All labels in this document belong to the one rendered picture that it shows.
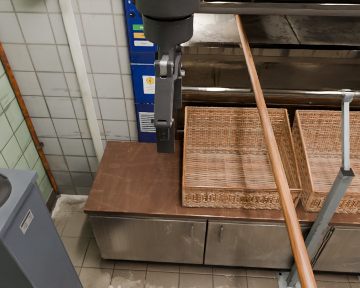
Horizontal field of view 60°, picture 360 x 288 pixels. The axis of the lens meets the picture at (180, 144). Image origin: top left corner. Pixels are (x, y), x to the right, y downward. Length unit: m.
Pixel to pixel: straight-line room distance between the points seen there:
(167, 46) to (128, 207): 1.20
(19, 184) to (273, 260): 1.43
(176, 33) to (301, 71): 1.32
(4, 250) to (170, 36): 0.69
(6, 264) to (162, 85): 0.71
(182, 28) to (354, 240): 1.57
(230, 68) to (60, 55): 0.86
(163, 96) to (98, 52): 1.24
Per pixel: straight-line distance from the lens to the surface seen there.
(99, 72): 1.73
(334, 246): 1.87
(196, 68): 1.66
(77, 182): 2.37
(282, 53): 1.65
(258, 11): 1.39
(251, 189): 1.49
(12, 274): 1.05
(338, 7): 1.47
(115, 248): 1.89
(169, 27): 0.46
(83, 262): 2.15
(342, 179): 1.37
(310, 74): 1.76
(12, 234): 0.93
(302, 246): 0.78
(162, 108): 0.46
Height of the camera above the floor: 1.83
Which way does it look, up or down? 41 degrees down
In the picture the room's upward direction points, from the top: straight up
